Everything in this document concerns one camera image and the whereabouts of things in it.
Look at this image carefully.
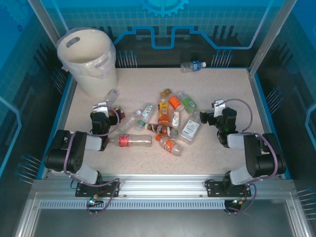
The blue table edge strip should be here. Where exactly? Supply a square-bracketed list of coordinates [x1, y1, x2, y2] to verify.
[36, 73, 75, 180]

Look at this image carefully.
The cream plastic waste bin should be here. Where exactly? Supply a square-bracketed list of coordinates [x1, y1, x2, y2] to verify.
[57, 27, 119, 99]

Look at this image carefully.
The yellow label juice bottle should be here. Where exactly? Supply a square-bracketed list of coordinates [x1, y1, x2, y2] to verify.
[157, 88, 171, 126]

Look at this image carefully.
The green neck band bottle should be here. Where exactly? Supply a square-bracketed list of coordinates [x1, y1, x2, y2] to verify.
[134, 104, 154, 131]

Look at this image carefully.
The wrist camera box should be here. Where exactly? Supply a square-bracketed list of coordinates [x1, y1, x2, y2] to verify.
[93, 102, 110, 117]
[213, 100, 227, 118]

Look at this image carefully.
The orange label bottle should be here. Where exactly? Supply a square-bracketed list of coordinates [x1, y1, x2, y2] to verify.
[155, 134, 185, 158]

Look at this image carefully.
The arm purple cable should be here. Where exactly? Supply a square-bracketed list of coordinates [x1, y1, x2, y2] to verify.
[63, 105, 122, 215]
[221, 98, 278, 215]

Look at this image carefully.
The small LED connector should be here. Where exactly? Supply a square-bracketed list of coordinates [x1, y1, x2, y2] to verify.
[88, 196, 104, 207]
[231, 197, 248, 206]

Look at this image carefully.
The aluminium frame post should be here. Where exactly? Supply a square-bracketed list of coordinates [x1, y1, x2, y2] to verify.
[27, 0, 70, 38]
[248, 0, 298, 76]

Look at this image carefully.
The aluminium mounting rail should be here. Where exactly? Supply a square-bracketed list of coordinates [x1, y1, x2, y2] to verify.
[32, 174, 294, 198]

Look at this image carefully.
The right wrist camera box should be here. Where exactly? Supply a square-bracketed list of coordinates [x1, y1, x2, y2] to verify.
[213, 100, 227, 118]

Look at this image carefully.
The brown label drink bottle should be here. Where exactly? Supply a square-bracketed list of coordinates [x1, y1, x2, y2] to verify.
[144, 122, 179, 139]

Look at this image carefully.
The clear bottle white cap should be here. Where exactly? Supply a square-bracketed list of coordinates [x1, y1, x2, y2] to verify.
[118, 110, 143, 134]

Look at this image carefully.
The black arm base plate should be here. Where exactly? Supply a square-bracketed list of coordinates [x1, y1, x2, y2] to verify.
[75, 181, 121, 198]
[205, 180, 252, 198]

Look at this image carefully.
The red label cola bottle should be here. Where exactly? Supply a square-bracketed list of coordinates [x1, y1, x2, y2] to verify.
[108, 133, 154, 149]

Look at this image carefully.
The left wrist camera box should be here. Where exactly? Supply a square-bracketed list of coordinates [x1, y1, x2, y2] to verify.
[93, 102, 110, 117]

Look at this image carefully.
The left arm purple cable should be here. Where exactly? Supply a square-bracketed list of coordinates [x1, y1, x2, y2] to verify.
[63, 105, 122, 215]

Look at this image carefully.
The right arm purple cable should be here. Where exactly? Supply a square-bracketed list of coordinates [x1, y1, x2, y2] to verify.
[221, 98, 278, 215]

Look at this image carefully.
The slotted grey cable duct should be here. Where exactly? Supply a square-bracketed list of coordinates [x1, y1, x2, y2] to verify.
[39, 200, 227, 210]

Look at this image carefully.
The green label bottle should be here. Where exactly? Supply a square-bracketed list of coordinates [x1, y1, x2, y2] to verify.
[177, 91, 199, 115]

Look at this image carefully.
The square clear white-label bottle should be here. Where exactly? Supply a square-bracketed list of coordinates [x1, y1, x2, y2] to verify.
[178, 115, 202, 145]

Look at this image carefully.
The blue label water bottle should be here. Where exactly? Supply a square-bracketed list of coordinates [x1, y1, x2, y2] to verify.
[180, 61, 207, 74]

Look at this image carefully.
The crushed clear bottle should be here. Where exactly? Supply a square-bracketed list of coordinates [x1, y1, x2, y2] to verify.
[103, 88, 119, 106]

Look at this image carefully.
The clear plastic bin liner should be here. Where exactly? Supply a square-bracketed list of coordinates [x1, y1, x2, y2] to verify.
[56, 27, 117, 79]

